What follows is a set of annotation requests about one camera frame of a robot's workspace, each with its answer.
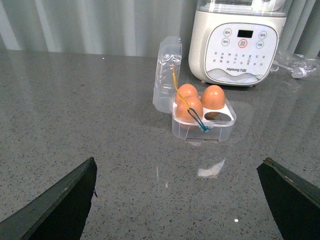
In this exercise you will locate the brown egg back right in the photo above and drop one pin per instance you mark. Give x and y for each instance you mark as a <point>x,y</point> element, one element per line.
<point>213,98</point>

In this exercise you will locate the blue rubber band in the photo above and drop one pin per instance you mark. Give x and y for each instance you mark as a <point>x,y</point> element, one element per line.
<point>197,118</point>

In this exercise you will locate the clear plastic bag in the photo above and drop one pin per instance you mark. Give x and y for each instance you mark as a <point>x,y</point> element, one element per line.
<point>296,66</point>

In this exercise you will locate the clear plastic egg box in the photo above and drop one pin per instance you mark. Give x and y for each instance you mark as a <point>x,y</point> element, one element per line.
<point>221,122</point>

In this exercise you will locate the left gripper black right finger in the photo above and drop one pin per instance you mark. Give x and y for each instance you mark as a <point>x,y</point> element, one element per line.
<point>293,201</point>

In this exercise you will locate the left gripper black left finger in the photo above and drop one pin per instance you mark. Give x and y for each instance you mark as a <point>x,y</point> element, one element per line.
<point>60,213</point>

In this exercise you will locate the brown egg front left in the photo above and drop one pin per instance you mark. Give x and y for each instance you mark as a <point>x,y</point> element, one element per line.
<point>182,114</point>

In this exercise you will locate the white Joyoung blender appliance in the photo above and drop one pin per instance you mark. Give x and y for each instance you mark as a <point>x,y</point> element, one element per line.
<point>234,42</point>

